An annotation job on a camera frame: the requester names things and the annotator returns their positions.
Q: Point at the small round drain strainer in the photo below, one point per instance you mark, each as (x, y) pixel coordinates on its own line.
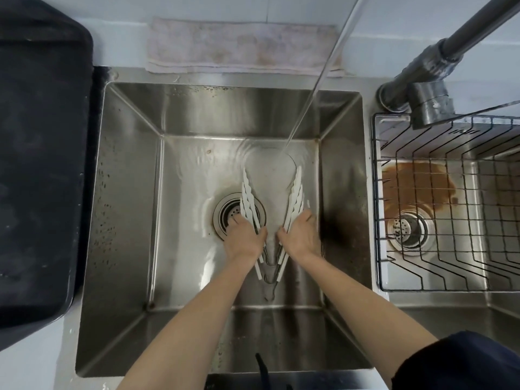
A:
(407, 230)

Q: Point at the person's left thumb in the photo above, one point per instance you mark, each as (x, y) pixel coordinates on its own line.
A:
(263, 237)

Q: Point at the stained white towel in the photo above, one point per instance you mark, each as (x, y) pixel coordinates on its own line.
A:
(239, 46)

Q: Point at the round metal drain strainer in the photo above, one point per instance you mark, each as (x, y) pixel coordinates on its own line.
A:
(227, 213)

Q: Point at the dark blue sleeve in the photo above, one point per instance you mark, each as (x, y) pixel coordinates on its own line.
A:
(463, 361)

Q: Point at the person's left hand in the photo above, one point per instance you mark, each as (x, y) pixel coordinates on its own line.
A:
(243, 242)

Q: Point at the person's right hand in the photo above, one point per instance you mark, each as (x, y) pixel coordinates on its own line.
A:
(304, 239)

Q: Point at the black tray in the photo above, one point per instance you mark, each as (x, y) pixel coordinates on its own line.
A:
(38, 158)

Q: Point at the person's right forearm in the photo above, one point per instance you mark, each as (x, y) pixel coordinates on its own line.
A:
(357, 308)

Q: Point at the person's left forearm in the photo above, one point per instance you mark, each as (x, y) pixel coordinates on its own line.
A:
(195, 320)

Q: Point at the grey metal faucet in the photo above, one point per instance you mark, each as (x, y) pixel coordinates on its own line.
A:
(430, 81)

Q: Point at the white-tipped metal tongs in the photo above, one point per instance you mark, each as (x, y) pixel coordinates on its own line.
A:
(297, 190)

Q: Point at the person's right thumb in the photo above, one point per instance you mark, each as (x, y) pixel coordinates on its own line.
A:
(283, 236)

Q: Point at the large stainless steel sink basin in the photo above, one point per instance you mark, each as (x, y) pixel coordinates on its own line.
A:
(130, 223)

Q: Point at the stream of water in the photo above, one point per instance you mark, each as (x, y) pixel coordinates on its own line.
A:
(325, 77)

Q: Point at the small stained steel sink basin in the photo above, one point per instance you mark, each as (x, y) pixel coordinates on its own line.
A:
(422, 186)

